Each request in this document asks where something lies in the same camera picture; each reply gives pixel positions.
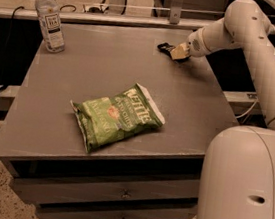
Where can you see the clear plastic water bottle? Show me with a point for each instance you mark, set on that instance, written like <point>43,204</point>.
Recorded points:
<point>50,25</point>

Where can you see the grey drawer cabinet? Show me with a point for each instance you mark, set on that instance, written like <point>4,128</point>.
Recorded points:
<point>152,175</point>

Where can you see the white power strip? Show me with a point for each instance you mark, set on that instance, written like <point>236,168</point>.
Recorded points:
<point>100,9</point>

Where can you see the green kettle chips bag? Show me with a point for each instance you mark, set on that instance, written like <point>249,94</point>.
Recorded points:
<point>106,120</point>

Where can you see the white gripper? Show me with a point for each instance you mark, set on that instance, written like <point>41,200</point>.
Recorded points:
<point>195,45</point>

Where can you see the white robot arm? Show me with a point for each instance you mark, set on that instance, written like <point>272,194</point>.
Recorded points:
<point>238,173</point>

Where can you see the black rxbar chocolate bar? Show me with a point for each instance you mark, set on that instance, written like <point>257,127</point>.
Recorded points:
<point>166,49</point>

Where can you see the metal guard rail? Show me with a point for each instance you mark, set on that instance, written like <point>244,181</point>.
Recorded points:
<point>110,19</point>

